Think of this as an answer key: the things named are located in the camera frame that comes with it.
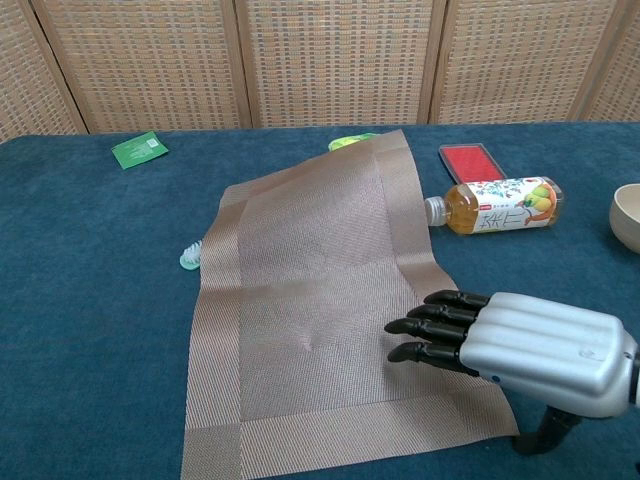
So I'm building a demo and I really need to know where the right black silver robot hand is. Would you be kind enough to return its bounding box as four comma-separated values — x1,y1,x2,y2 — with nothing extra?
383,289,640,455

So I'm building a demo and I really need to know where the white bowl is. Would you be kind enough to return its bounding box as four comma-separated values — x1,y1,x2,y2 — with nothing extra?
608,183,640,249

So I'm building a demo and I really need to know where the brown woven placemat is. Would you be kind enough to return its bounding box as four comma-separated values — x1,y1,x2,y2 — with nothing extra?
180,128,520,480

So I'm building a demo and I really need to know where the tea bottle with label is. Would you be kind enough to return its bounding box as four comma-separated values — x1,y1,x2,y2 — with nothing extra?
423,174,567,236

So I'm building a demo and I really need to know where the red ink pad case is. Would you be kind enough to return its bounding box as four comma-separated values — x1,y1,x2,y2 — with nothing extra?
438,142,506,184

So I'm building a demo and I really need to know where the yellow green tissue pack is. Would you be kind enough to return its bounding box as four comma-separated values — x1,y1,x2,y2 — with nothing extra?
328,132,381,152

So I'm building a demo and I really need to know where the woven wooden folding screen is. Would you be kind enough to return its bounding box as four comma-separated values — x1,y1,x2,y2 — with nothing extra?
0,0,640,145

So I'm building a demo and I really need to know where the mint green brush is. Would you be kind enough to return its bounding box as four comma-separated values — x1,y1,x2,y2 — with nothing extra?
178,239,204,271

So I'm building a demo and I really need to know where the green square sachet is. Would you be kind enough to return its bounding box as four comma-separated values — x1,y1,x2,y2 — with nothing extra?
110,130,169,171

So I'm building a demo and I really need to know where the blue table cloth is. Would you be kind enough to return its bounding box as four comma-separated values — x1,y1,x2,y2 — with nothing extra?
0,122,640,480

